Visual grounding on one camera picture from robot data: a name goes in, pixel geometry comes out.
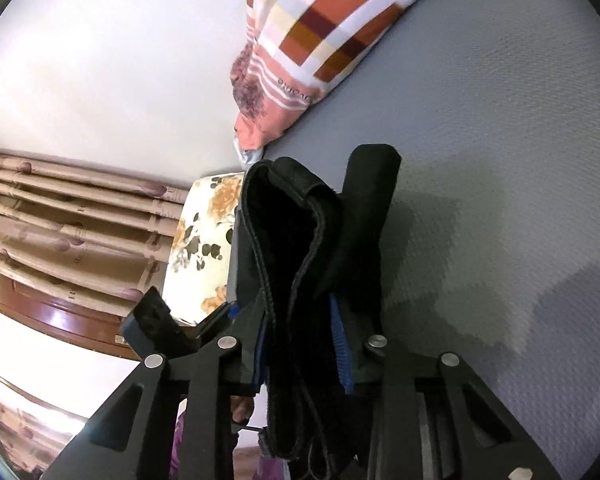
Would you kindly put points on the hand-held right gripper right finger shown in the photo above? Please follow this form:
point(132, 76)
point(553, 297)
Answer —
point(341, 347)

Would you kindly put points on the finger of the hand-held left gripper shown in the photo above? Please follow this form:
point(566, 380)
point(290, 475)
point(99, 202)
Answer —
point(215, 325)

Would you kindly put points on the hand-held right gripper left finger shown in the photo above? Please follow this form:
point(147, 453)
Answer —
point(260, 365)

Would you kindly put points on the black pants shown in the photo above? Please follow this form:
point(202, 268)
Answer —
point(290, 260)

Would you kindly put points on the floral cream mattress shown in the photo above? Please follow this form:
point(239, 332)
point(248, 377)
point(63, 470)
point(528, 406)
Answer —
point(200, 240)

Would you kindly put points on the person's purple clothing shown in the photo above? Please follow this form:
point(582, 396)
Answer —
point(178, 450)

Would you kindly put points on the grey textured bed cover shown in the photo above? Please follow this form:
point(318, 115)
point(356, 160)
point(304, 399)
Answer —
point(480, 160)

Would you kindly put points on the checkered orange white pillow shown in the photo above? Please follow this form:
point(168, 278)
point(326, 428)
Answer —
point(330, 20)

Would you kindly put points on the brown wooden frame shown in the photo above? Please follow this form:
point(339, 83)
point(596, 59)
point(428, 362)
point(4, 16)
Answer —
point(55, 320)

